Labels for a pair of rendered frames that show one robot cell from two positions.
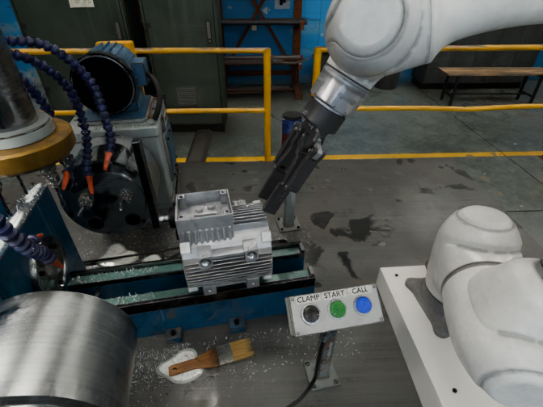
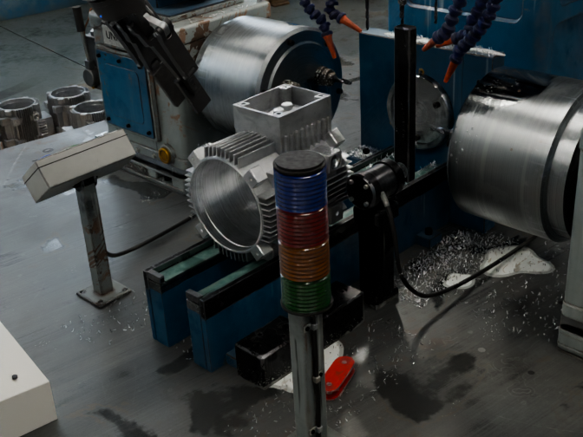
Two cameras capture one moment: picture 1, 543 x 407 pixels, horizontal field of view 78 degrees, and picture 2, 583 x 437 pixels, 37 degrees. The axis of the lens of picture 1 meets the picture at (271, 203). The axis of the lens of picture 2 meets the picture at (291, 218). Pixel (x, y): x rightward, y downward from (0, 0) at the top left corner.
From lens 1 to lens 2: 179 cm
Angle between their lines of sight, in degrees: 110
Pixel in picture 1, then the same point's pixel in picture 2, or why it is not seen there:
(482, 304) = not seen: outside the picture
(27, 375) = (233, 25)
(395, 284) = (16, 361)
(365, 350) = (54, 332)
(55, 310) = (268, 34)
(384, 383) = (22, 316)
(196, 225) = (267, 101)
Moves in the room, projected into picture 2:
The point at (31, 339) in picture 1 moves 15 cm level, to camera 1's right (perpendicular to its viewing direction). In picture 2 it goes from (256, 26) to (188, 42)
